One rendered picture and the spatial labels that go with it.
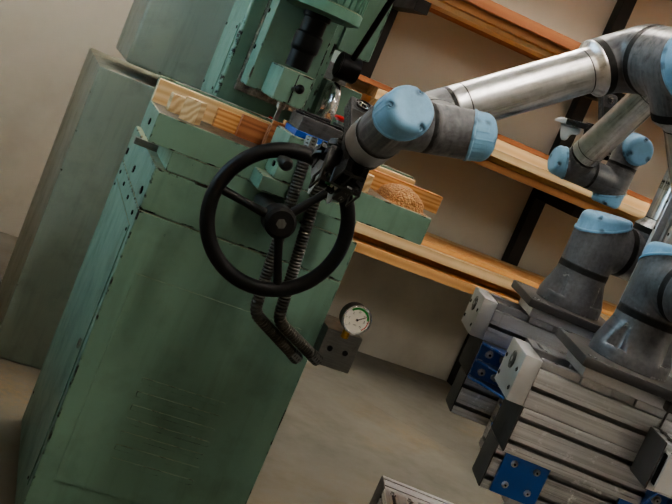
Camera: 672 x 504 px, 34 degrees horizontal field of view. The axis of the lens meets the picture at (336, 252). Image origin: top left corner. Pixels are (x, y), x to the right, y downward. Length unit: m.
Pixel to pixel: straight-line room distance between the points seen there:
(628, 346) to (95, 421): 1.05
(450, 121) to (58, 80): 3.09
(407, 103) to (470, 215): 3.46
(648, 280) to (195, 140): 0.88
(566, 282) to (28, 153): 2.66
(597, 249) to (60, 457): 1.23
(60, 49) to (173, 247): 2.43
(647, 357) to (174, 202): 0.93
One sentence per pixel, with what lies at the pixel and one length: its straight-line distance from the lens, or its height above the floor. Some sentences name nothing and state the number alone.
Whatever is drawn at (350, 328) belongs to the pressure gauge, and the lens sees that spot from 2.20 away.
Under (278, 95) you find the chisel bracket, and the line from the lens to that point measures 2.25.
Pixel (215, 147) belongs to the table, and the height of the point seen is 0.88.
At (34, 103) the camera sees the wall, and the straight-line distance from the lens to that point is 4.53.
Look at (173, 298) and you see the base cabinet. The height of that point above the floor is 0.57.
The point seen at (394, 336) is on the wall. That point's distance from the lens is 5.01.
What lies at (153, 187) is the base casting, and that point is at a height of 0.76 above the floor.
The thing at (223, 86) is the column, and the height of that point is 0.98.
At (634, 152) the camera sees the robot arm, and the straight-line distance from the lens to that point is 2.77.
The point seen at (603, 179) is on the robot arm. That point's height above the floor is 1.12.
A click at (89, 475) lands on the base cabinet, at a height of 0.16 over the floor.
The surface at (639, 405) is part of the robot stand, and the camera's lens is 2.04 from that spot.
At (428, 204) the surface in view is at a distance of 2.42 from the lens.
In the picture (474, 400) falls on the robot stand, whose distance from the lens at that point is 2.49.
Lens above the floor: 1.08
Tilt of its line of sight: 8 degrees down
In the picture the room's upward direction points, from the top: 23 degrees clockwise
